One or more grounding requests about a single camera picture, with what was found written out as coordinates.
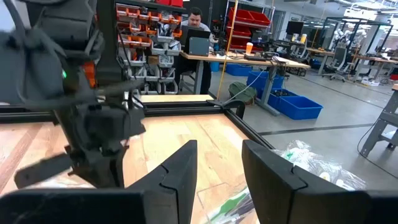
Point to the parts bin rack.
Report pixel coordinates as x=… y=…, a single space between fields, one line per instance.
x=155 y=40

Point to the long wooden table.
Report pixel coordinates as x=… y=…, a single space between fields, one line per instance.
x=373 y=59

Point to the purple white toothbrush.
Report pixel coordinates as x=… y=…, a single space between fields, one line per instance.
x=326 y=175

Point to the wooden desk grey legs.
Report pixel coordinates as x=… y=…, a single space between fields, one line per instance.
x=236 y=59

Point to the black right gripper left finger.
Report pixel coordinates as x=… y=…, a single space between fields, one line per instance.
x=168 y=202

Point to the black enclosure frame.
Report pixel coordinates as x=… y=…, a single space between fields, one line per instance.
x=357 y=19

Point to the grey metal workbench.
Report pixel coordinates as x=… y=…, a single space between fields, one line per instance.
x=382 y=121

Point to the black desk monitor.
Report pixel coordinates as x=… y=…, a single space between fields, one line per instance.
x=294 y=28

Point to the red plastic bin stack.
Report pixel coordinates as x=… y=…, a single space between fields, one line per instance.
x=169 y=2

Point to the person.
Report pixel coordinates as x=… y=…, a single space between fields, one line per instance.
x=194 y=18

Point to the red bin shelf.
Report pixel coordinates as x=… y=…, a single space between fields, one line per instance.
x=245 y=18

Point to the orange paper cup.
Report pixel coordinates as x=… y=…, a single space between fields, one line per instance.
x=249 y=49

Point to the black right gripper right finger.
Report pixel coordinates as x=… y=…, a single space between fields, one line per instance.
x=280 y=199

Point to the blue plastic storage bin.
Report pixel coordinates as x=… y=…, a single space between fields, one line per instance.
x=237 y=70
x=298 y=107
x=264 y=79

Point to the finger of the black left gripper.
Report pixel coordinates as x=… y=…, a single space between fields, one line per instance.
x=105 y=171
x=43 y=171

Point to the green white toothbrush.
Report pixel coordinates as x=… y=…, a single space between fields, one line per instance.
x=289 y=154
x=231 y=205

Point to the grey office chair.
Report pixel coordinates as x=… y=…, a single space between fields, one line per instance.
x=337 y=62

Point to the clear plastic bag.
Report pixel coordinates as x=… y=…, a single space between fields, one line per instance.
x=217 y=199

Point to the green duffel bag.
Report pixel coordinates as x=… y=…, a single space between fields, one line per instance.
x=242 y=92

